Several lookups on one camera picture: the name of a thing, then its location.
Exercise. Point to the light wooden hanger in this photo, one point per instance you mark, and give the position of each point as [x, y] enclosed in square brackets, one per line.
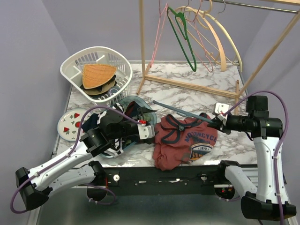
[194, 18]

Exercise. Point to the cream plastic hanger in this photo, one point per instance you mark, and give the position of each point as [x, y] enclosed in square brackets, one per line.
[234, 44]

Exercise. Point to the green plastic hanger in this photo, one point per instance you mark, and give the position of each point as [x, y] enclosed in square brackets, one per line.
[178, 24]

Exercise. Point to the red tank top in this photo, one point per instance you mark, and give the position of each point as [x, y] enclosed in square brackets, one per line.
[181, 141]

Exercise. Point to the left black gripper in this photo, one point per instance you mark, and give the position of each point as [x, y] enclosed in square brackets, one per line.
[144, 110]

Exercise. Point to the orange woven fan mat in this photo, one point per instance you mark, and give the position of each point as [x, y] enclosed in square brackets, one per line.
[96, 75]

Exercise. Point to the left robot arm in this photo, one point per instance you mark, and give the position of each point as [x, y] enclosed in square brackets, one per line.
[36, 184]

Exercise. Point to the watermelon pattern plate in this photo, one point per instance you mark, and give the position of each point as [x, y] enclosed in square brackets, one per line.
[68, 124]

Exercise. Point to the blue plastic hanger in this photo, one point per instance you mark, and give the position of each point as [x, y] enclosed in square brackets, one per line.
[182, 112]

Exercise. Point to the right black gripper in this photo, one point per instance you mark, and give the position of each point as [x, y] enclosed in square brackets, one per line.
[219, 124]

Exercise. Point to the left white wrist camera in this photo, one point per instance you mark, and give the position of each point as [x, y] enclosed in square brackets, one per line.
[145, 131]

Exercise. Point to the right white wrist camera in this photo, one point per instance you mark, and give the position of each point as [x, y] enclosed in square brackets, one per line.
[220, 111]

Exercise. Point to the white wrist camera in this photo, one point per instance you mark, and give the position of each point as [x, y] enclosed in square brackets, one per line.
[145, 131]
[220, 111]

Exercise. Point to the white plastic laundry basket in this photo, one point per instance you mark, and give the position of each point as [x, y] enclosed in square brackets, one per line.
[72, 70]

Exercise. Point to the black white striped garment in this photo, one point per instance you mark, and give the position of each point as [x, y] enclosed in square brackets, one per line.
[112, 150]

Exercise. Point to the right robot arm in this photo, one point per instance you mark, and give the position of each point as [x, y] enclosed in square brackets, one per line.
[268, 200]

